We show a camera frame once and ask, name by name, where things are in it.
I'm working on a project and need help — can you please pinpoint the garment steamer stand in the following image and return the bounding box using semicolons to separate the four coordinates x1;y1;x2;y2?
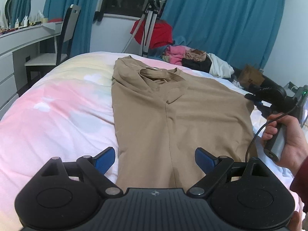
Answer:
121;0;162;58

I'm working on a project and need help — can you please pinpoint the wavy-edged mirror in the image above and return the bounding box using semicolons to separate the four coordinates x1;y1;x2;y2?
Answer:
5;0;34;28

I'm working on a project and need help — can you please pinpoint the black and white chair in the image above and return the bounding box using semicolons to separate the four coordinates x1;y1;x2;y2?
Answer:
24;4;81;89

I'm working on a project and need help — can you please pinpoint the blue curtain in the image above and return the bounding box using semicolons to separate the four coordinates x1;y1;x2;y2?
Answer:
43;0;109;58
160;0;285;70

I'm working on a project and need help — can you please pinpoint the black garment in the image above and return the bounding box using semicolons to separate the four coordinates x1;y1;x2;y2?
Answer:
182;58;212;73

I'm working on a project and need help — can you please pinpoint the brown crumpled garment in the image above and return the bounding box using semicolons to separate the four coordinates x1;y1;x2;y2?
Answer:
182;49;207;62

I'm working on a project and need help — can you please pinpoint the person's left hand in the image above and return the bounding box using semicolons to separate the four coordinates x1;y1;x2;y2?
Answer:
287;211;302;231

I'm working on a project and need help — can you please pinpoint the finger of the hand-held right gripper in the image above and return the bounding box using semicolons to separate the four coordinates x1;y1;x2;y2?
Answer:
253;100;273;119
244;87;287;101

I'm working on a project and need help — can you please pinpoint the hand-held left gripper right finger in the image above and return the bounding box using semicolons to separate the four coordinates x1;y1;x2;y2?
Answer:
186;147;273;198

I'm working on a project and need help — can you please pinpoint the black sofa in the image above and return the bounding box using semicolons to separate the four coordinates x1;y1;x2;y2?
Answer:
233;69;287;94

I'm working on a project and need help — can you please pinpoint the person's right hand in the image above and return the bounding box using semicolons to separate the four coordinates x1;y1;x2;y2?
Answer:
261;113;308;171

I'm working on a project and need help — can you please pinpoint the white dressing table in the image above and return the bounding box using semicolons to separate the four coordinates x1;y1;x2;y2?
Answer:
0;21;64;119

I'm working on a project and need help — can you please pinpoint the row of cosmetic bottles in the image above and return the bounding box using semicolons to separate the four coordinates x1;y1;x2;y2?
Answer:
14;10;49;28

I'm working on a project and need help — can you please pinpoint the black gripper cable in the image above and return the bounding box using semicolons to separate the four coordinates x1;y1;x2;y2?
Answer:
245;94;308;163

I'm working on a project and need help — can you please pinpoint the blue garment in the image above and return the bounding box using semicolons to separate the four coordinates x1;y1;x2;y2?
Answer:
150;44;169;59

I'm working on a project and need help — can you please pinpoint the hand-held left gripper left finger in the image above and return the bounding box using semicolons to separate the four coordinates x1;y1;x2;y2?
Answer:
40;147;124;197

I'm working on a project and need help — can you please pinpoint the bed with pastel sheet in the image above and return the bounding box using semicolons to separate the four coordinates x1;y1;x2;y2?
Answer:
0;51;305;231

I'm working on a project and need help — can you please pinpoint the red garment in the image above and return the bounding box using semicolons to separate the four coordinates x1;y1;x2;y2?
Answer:
130;19;174;49

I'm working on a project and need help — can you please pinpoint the brown paper bag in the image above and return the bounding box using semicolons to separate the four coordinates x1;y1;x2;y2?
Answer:
238;64;264;88

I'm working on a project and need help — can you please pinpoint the tan shirt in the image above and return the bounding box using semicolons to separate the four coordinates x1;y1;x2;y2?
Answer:
111;55;255;189

